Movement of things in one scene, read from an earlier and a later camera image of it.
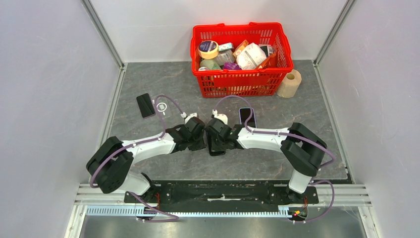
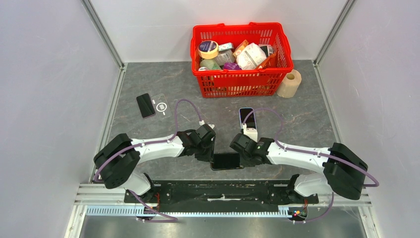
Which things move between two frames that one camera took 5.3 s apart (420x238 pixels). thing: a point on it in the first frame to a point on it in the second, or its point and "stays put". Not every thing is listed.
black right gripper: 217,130 to 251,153
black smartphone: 244,112 stays put
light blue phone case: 244,113 stays put
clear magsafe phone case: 162,106 stays put
